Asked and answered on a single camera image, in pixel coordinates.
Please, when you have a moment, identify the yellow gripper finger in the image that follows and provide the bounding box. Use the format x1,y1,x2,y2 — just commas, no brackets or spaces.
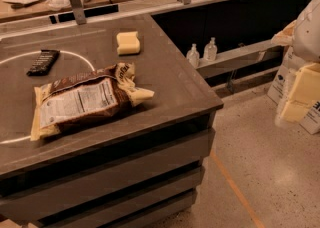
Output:
289,63,320,105
279,101,311,123

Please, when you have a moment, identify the yellow sponge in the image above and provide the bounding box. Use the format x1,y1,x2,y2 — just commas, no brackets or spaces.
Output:
116,31,140,55

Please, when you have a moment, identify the brown and yellow snack bag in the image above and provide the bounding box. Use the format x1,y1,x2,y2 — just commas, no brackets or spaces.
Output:
31,63,154,141

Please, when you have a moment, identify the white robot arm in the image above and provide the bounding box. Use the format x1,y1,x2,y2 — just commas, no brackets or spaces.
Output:
271,0,320,126

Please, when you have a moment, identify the white cardboard box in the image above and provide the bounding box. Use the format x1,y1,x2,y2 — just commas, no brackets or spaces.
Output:
267,47,320,134

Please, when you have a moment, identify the clear bottle right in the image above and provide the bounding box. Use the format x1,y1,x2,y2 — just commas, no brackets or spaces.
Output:
203,37,217,61

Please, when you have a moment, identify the clear bottle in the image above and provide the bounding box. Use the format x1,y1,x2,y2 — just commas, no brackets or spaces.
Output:
203,37,217,61
186,43,200,68

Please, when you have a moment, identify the clear bottle left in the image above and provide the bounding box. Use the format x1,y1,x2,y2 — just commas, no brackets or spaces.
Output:
186,43,200,68

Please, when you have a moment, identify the grey slatted table base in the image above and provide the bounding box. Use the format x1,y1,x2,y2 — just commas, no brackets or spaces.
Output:
0,114,214,228

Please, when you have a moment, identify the black chocolate bar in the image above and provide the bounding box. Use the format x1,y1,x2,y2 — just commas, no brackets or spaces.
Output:
26,49,60,76

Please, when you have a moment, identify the grey metal post left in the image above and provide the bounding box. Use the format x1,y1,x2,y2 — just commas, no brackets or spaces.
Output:
69,0,86,25

